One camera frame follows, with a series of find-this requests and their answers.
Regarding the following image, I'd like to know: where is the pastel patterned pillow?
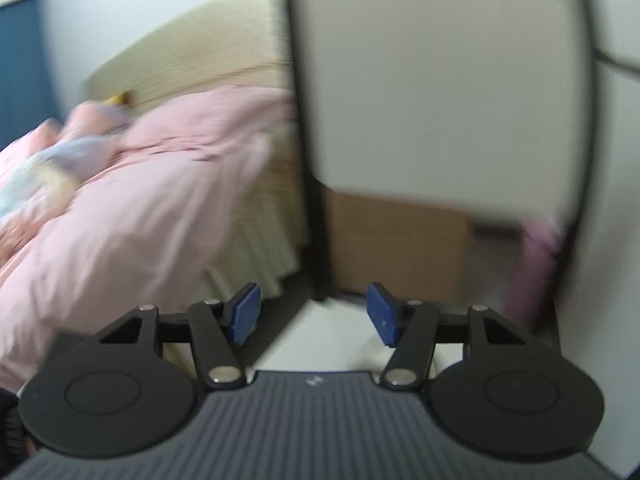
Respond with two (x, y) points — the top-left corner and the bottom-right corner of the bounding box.
(0, 102), (132, 232)

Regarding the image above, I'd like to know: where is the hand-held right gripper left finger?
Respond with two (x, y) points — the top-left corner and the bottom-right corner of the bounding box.
(99, 282), (262, 390)

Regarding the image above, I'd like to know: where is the white chair with black frame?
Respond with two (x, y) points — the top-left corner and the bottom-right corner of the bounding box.
(255, 0), (601, 372)

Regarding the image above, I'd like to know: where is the person's left forearm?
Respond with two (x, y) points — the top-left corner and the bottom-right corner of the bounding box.
(0, 389), (36, 467)

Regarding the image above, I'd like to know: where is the pink cardboard box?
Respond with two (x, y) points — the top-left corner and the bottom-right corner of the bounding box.
(504, 220), (567, 327)

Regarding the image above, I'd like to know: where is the wooden drawer cabinet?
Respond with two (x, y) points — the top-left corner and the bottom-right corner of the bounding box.
(325, 192), (471, 303)

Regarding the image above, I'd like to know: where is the cream quilted headboard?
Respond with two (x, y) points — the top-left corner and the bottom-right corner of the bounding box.
(82, 0), (296, 112)

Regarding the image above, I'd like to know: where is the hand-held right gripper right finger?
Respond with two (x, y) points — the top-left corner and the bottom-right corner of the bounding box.
(366, 282), (526, 390)

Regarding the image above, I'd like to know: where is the pink duvet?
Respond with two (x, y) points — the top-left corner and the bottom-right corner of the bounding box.
(0, 85), (297, 391)

